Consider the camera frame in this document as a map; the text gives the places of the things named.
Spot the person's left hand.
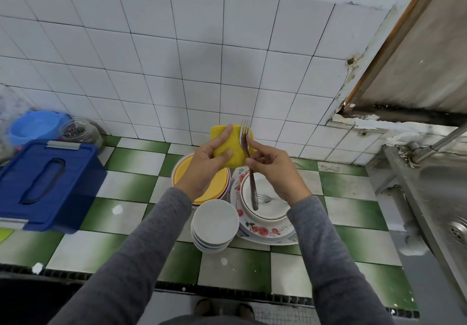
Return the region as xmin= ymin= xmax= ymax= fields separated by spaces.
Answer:
xmin=175 ymin=125 xmax=234 ymax=204

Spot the blue plastic bowl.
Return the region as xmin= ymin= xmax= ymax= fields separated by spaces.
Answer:
xmin=7 ymin=111 xmax=72 ymax=148

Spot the person's right hand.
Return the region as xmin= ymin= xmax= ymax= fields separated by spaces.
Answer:
xmin=246 ymin=133 xmax=313 ymax=205

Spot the metal faucet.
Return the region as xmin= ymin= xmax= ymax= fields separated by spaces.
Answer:
xmin=409 ymin=122 xmax=467 ymax=165

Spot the glass jar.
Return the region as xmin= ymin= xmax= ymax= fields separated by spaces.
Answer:
xmin=58 ymin=118 xmax=105 ymax=153

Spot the stainless steel sink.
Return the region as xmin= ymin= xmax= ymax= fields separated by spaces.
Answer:
xmin=383 ymin=144 xmax=467 ymax=315

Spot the person's right forearm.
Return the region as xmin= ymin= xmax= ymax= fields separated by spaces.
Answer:
xmin=286 ymin=194 xmax=395 ymax=325

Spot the clear plastic bag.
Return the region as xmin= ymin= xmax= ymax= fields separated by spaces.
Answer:
xmin=0 ymin=84 xmax=30 ymax=163

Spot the stack of small white bowls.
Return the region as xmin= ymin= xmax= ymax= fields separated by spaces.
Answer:
xmin=190 ymin=199 xmax=240 ymax=255

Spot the blue plastic box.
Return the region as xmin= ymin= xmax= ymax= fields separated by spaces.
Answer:
xmin=0 ymin=140 xmax=108 ymax=234

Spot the person's black shoe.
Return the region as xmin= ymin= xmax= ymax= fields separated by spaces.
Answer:
xmin=193 ymin=299 xmax=217 ymax=319
xmin=235 ymin=303 xmax=256 ymax=321

